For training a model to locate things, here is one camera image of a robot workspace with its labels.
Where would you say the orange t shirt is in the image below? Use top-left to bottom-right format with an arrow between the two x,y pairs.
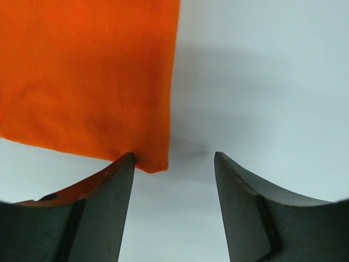
1,1 -> 180,174

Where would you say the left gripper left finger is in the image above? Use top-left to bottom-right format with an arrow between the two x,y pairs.
1,153 -> 136,261

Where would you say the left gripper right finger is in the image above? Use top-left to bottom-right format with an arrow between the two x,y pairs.
214,152 -> 348,261

